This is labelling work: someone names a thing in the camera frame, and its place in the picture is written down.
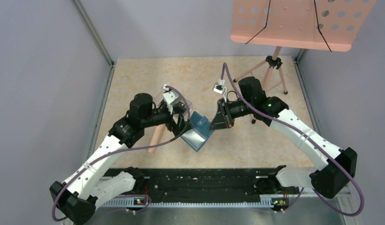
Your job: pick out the blue leather card holder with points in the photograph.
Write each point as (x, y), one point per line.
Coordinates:
(198, 132)

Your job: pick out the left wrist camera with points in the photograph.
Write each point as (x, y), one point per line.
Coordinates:
(171, 98)

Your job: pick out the clear acrylic card box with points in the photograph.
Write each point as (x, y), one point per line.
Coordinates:
(184, 106)

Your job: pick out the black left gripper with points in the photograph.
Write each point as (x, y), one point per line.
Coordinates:
(182, 123)

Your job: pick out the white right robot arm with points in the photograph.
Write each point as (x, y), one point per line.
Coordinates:
(331, 164)

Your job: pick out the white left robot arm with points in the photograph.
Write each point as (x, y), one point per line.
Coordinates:
(76, 199)

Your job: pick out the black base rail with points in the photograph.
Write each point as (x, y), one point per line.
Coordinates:
(226, 185)

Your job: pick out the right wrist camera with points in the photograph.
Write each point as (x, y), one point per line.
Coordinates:
(219, 87)

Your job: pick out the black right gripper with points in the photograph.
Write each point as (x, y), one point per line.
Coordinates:
(222, 119)

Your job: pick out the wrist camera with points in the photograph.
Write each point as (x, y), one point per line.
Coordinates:
(171, 98)
(219, 87)

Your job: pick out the pink music stand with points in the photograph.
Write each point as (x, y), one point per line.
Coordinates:
(305, 24)

